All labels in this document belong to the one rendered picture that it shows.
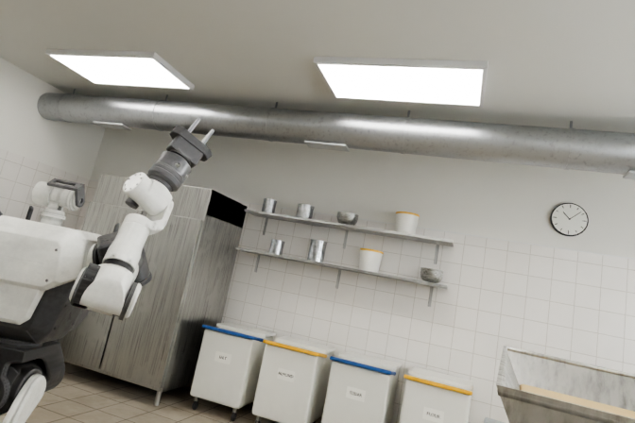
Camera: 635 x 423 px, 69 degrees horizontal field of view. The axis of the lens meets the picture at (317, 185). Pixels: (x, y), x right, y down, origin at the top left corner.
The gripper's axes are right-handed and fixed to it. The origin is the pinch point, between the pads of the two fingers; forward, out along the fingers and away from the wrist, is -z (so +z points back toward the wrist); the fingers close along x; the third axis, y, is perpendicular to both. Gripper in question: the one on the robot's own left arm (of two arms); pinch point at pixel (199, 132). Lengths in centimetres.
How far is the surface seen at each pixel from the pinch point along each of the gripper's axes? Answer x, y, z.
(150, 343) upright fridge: -117, 339, 30
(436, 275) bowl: -269, 181, -132
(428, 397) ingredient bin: -286, 162, -26
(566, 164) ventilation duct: -240, 56, -208
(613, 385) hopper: -67, -79, 28
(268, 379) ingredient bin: -207, 270, 12
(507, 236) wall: -305, 144, -196
